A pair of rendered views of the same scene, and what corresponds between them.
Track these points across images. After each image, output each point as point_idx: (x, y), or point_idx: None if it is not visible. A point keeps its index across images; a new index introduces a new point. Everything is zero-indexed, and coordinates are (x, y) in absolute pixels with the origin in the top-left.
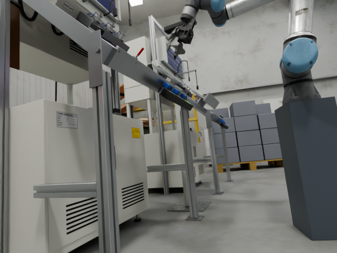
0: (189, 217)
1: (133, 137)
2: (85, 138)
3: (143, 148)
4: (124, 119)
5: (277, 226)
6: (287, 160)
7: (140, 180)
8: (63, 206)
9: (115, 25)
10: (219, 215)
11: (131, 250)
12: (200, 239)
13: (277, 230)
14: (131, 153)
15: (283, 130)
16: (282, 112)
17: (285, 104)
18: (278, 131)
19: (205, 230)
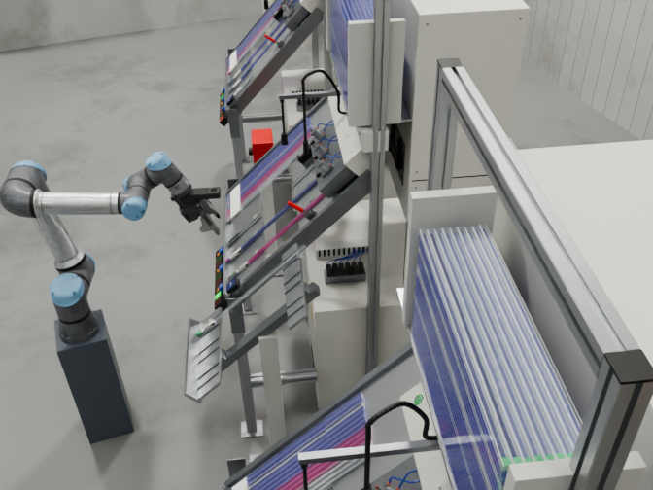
0: (259, 428)
1: (311, 311)
2: (303, 255)
3: (314, 341)
4: (309, 279)
5: (151, 424)
6: (118, 373)
7: (314, 364)
8: (303, 281)
9: (360, 131)
10: (221, 447)
11: (280, 350)
12: (225, 381)
13: (153, 414)
14: (311, 322)
15: (110, 345)
16: (105, 328)
17: (102, 314)
18: (112, 357)
19: (226, 399)
